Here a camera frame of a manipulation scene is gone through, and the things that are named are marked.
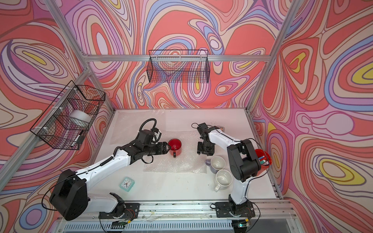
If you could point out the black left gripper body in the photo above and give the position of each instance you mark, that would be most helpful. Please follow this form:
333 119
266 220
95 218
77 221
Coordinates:
154 149

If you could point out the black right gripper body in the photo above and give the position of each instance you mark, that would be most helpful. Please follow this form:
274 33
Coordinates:
206 147

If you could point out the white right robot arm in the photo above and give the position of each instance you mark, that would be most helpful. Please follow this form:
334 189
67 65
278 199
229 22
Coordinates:
243 160

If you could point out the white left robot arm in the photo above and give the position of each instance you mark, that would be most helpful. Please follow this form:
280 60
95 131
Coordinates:
71 197

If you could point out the lilac mug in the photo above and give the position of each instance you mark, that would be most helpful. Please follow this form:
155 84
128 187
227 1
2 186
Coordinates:
216 164

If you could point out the grey tape dispenser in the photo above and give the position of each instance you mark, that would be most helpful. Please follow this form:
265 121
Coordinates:
222 128

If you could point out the white mug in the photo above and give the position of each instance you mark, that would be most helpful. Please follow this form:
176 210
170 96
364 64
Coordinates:
223 179

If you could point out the teal alarm clock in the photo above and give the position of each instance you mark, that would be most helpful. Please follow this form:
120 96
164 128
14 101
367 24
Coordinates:
127 184

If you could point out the red pen cup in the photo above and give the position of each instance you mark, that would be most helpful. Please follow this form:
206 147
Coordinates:
264 158

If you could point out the black marker in basket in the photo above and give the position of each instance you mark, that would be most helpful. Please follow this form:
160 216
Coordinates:
80 138

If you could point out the white tape roll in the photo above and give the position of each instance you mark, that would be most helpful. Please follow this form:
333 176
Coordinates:
80 118

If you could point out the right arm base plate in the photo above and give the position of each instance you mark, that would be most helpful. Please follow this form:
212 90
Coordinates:
230 209

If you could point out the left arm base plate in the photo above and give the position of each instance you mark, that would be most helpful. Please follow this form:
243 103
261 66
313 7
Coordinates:
127 211

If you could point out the back wire basket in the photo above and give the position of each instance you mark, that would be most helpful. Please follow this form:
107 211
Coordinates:
178 66

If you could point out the wire basket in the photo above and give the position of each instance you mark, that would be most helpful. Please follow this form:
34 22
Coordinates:
178 66
58 131

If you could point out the left wire basket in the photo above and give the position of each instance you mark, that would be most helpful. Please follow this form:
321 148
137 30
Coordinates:
58 131

